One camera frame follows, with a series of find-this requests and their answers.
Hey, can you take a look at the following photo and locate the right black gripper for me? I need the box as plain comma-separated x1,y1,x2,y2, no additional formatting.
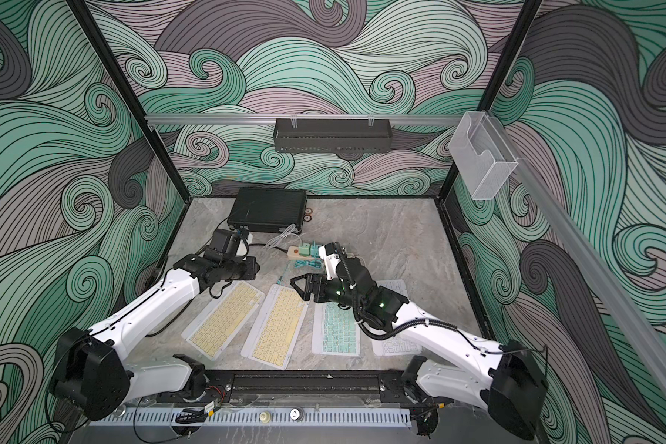
291,273,366,312

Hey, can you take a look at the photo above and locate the yellow wireless keyboard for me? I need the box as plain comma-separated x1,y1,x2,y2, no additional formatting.
240,284,308,370
181,282,265,361

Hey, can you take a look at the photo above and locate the white charging cable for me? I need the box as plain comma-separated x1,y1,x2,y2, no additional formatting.
265,223,305,251

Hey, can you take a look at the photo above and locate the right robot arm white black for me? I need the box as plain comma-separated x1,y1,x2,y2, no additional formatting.
290,260,549,440

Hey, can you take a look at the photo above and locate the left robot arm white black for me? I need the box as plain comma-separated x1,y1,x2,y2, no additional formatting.
47,255,260,421

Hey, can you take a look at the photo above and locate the black computer box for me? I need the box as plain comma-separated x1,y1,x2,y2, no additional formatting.
227,187,307,234

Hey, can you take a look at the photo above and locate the green wireless keyboard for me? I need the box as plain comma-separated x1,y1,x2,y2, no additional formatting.
312,303,361,357

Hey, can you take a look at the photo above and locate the white wireless keyboard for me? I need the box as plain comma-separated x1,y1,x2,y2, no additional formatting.
372,279,423,357

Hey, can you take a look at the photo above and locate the black power cable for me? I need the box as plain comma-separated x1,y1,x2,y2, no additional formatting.
143,241,290,339

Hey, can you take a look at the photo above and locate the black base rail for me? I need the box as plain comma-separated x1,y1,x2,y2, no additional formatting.
88,368,528,404

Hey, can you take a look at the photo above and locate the white slotted cable duct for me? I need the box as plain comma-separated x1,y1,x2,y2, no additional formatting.
90,407,413,428

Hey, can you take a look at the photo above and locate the black wall shelf tray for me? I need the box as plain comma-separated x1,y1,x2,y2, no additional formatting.
273,118,393,155

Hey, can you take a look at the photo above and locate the aluminium wall rail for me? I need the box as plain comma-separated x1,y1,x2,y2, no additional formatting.
145,113,463,127

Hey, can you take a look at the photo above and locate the clear acrylic wall holder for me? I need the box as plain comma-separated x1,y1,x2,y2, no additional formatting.
448,111,518,201

